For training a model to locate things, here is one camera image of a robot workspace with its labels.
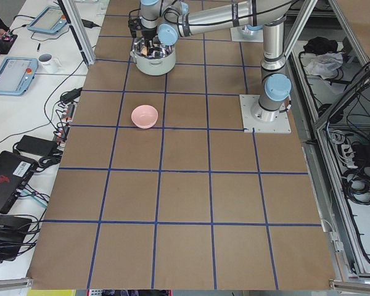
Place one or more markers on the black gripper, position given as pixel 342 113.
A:
pixel 148 34

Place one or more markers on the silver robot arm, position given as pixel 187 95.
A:
pixel 167 21

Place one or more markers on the pale green steel pot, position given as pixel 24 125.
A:
pixel 153 57

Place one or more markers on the pink plastic bowl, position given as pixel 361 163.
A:
pixel 144 116

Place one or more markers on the far blue teach pendant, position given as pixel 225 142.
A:
pixel 50 21

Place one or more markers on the blue teach pendant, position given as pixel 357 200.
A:
pixel 16 75
pixel 50 21

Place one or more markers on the white mug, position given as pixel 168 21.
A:
pixel 50 63

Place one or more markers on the near blue teach pendant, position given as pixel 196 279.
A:
pixel 16 75

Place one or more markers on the black power adapter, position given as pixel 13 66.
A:
pixel 36 146

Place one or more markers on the black laptop computer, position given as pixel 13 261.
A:
pixel 15 172

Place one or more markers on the aluminium frame post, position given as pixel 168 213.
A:
pixel 75 23

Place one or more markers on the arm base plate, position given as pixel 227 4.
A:
pixel 257 120
pixel 247 33

